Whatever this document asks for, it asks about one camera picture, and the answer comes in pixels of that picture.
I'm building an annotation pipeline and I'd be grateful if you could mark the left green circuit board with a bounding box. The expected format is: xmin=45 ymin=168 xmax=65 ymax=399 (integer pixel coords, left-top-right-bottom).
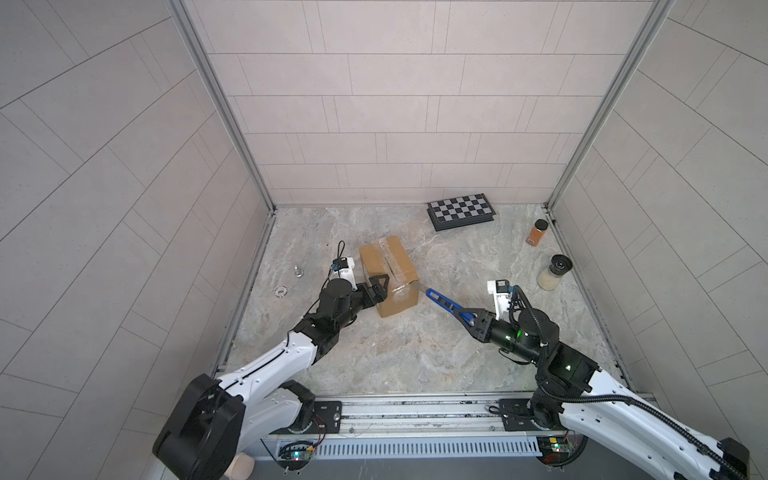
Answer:
xmin=278 ymin=440 xmax=316 ymax=463

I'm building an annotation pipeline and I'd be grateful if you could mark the black white chessboard box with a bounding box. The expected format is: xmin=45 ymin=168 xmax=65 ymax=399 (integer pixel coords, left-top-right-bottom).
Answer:
xmin=427 ymin=193 xmax=496 ymax=231

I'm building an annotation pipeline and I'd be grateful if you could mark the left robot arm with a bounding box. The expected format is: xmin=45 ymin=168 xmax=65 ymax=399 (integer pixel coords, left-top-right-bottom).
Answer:
xmin=152 ymin=274 xmax=389 ymax=479

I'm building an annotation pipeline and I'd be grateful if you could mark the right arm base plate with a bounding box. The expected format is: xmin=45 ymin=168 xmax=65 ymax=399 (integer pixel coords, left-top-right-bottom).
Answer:
xmin=497 ymin=398 xmax=566 ymax=435

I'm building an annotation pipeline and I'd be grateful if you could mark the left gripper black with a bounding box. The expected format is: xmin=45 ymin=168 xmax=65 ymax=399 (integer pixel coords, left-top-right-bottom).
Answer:
xmin=330 ymin=275 xmax=389 ymax=334

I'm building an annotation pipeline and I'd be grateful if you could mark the brown cardboard express box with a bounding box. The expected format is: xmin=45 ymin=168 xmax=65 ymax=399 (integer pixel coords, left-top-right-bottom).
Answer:
xmin=359 ymin=236 xmax=419 ymax=318

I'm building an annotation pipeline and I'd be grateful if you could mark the aluminium mounting rail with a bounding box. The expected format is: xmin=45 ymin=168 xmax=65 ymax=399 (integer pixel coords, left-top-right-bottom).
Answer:
xmin=170 ymin=392 xmax=670 ymax=442

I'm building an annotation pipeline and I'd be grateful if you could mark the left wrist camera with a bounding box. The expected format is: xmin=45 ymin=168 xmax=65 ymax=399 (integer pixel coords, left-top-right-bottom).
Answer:
xmin=329 ymin=256 xmax=357 ymax=291

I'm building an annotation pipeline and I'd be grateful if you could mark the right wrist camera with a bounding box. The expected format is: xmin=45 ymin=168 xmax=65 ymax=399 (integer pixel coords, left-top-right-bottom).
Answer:
xmin=487 ymin=279 xmax=512 ymax=321

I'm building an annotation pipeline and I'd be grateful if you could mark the green circuit board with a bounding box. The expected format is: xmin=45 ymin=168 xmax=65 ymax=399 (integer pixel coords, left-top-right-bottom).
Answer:
xmin=278 ymin=440 xmax=316 ymax=463
xmin=536 ymin=436 xmax=572 ymax=465

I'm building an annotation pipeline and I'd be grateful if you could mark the blue utility knife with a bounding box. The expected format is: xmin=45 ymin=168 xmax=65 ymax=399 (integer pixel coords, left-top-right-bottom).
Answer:
xmin=414 ymin=282 xmax=462 ymax=317

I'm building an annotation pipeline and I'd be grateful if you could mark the orange spice bottle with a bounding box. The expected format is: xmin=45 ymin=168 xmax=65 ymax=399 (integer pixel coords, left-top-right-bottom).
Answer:
xmin=526 ymin=219 xmax=549 ymax=247

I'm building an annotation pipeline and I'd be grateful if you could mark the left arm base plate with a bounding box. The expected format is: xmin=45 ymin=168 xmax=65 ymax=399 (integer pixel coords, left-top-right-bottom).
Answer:
xmin=271 ymin=401 xmax=343 ymax=436

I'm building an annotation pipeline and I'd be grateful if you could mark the white spice jar black lid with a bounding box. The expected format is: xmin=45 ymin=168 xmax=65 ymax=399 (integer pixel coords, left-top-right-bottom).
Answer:
xmin=537 ymin=254 xmax=573 ymax=291

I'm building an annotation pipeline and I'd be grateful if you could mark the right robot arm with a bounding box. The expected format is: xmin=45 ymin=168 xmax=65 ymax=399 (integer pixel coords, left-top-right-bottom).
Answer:
xmin=442 ymin=302 xmax=749 ymax=479

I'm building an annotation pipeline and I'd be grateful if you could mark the wooden handle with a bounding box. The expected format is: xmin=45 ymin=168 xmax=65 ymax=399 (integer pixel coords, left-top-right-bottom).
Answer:
xmin=224 ymin=453 xmax=255 ymax=480

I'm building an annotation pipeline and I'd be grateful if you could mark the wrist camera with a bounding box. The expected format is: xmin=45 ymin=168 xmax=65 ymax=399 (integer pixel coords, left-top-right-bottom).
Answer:
xmin=487 ymin=279 xmax=512 ymax=321
xmin=329 ymin=256 xmax=357 ymax=291

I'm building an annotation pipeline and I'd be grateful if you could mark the black corrugated cable conduit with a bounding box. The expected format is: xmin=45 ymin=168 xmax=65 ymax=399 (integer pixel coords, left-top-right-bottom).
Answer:
xmin=509 ymin=284 xmax=748 ymax=480

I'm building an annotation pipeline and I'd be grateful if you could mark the right green circuit board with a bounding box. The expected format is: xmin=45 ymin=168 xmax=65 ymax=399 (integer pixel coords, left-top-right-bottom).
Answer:
xmin=536 ymin=436 xmax=572 ymax=465

